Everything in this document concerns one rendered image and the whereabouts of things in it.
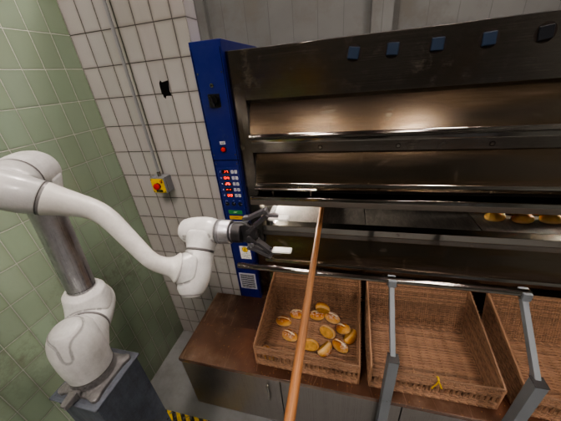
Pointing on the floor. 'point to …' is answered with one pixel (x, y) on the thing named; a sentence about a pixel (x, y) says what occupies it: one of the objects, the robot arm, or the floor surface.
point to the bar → (523, 410)
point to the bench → (343, 405)
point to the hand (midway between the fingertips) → (287, 235)
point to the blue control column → (222, 124)
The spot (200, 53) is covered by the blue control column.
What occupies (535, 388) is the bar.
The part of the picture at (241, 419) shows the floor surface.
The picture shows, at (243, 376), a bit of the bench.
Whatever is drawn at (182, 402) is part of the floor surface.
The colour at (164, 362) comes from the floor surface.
